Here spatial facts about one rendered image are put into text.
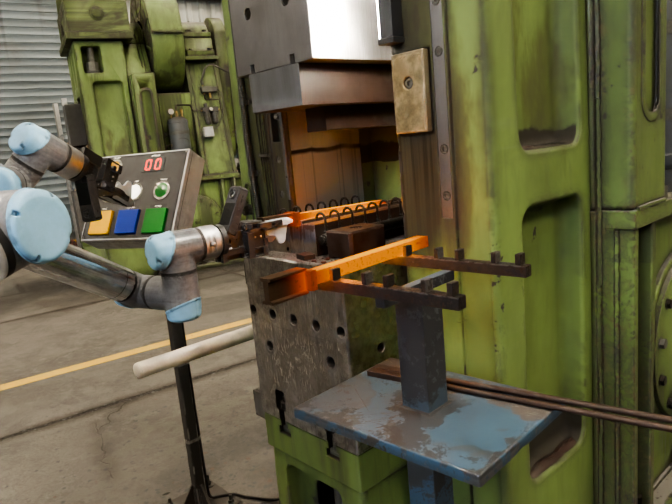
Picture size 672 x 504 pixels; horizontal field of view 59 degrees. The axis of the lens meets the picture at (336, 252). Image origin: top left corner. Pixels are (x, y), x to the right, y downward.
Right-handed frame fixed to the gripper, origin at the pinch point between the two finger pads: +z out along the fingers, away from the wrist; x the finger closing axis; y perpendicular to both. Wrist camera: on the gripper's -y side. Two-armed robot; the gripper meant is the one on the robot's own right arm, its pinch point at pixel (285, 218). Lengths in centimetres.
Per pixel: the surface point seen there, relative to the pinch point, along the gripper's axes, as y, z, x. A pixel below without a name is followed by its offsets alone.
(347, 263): 4.7, -16.0, 38.2
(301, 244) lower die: 6.8, 2.6, 1.8
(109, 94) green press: -84, 150, -458
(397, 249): 5.0, -1.0, 36.9
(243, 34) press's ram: -45.4, 2.1, -12.4
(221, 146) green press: -27, 248, -428
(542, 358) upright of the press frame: 41, 44, 42
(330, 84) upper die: -30.7, 11.5, 7.7
